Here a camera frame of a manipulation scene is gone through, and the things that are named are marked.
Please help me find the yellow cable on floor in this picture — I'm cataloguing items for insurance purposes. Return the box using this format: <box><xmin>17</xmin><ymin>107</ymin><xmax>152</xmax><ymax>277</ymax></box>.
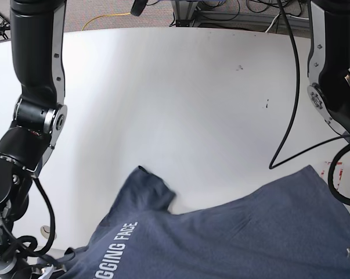
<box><xmin>81</xmin><ymin>12</ymin><xmax>133</xmax><ymax>31</ymax></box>

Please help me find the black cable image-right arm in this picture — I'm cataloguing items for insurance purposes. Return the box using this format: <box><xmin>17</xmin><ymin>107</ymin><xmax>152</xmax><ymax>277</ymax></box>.
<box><xmin>269</xmin><ymin>0</ymin><xmax>350</xmax><ymax>208</ymax></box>

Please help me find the dark blue T-shirt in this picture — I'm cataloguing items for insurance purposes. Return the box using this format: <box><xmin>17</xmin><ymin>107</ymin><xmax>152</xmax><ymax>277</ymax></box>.
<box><xmin>60</xmin><ymin>166</ymin><xmax>350</xmax><ymax>278</ymax></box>

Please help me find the white cable on floor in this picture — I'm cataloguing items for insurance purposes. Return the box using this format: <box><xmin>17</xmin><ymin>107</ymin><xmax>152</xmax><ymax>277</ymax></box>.
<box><xmin>264</xmin><ymin>12</ymin><xmax>282</xmax><ymax>33</ymax></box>

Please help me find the left table cable grommet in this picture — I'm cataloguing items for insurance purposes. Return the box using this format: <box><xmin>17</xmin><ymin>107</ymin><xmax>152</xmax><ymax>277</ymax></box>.
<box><xmin>40</xmin><ymin>225</ymin><xmax>51</xmax><ymax>239</ymax></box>

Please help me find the black robot arm image-left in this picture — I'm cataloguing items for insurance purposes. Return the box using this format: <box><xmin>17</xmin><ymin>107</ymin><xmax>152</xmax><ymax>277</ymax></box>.
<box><xmin>0</xmin><ymin>1</ymin><xmax>67</xmax><ymax>278</ymax></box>

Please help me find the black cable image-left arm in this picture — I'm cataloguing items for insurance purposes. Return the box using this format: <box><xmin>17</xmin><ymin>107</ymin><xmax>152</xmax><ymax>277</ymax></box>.
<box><xmin>0</xmin><ymin>161</ymin><xmax>56</xmax><ymax>265</ymax></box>

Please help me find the black cylinder on floor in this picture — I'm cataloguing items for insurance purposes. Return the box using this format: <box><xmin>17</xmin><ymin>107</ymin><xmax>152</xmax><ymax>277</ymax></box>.
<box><xmin>130</xmin><ymin>0</ymin><xmax>148</xmax><ymax>17</ymax></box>

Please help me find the aluminium frame base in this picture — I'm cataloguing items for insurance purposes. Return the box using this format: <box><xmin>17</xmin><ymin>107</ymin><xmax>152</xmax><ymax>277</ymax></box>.
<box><xmin>170</xmin><ymin>1</ymin><xmax>201</xmax><ymax>27</ymax></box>

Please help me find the red tape rectangle marking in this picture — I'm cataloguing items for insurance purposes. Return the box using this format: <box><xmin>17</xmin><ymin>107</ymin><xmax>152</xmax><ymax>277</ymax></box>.
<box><xmin>319</xmin><ymin>161</ymin><xmax>344</xmax><ymax>192</ymax></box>

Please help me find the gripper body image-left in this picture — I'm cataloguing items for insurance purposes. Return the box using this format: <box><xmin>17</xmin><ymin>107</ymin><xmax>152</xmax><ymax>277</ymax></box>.
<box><xmin>6</xmin><ymin>257</ymin><xmax>47</xmax><ymax>279</ymax></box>

